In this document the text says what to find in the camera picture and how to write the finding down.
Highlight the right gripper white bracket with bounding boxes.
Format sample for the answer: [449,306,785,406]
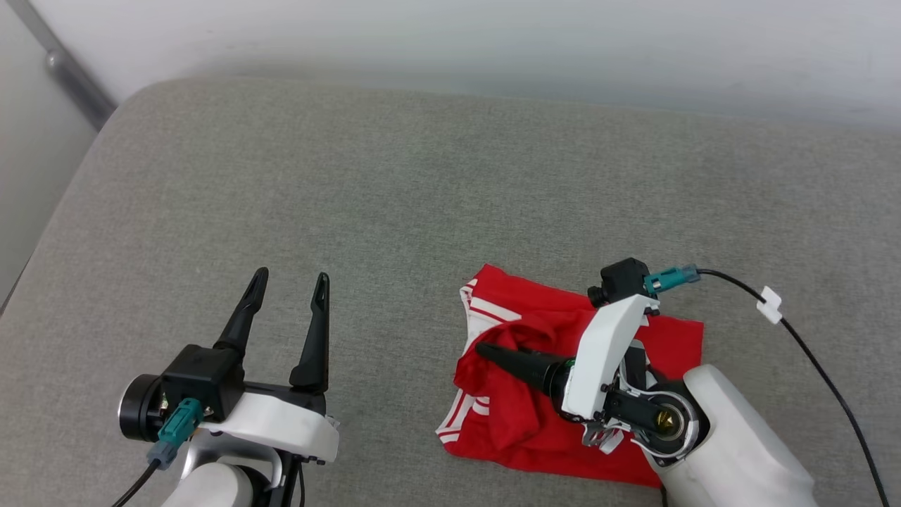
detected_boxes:
[475,294,705,465]

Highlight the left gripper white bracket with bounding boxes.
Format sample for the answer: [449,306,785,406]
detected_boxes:
[118,267,340,465]

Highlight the red white basketball jersey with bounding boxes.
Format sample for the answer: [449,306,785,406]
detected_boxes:
[435,264,705,489]

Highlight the teal cable connector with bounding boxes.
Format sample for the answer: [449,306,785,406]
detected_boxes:
[146,398,205,471]
[644,264,701,295]

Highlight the thin black camera cable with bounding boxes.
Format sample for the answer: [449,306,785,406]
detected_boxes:
[693,268,891,507]
[111,458,161,507]

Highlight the white cable label tag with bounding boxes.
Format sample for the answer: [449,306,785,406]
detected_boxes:
[757,287,783,325]

